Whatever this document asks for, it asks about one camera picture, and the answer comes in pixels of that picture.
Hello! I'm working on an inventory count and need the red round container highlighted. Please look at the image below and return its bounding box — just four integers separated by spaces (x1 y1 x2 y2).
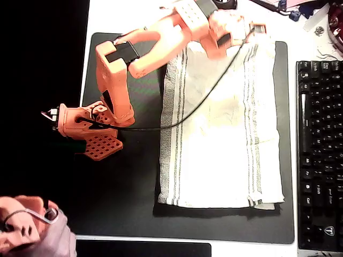
327 1 343 52

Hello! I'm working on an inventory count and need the controller board with wires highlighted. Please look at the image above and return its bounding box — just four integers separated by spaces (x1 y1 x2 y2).
41 107 60 131

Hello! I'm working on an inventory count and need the white plastic strip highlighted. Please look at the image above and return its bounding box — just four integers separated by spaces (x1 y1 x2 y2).
302 5 331 32

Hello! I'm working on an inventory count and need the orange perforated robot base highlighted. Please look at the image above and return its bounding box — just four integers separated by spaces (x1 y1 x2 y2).
57 101 124 161

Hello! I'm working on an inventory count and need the large black desk mat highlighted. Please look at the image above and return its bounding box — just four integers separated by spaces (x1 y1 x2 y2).
66 32 295 245

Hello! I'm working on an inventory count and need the person's hand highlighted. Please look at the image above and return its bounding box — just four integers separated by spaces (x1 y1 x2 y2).
32 207 78 257

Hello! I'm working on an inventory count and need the black computer keyboard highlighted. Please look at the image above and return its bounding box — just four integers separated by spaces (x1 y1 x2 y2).
295 60 343 252

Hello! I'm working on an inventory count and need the pink paper sheet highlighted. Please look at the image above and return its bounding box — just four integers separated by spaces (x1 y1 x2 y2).
249 0 309 13

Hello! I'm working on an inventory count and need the black camera cable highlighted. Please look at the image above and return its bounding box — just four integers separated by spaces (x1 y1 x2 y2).
77 32 254 132

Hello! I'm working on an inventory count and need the round black clear-rimmed object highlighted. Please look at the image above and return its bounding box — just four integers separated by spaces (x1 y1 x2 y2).
213 0 238 11

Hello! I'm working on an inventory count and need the white striped towel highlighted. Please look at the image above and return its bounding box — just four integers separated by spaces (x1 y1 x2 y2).
157 40 285 211

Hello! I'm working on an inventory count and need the dark green clamp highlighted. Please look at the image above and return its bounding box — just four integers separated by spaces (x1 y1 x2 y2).
42 141 87 154

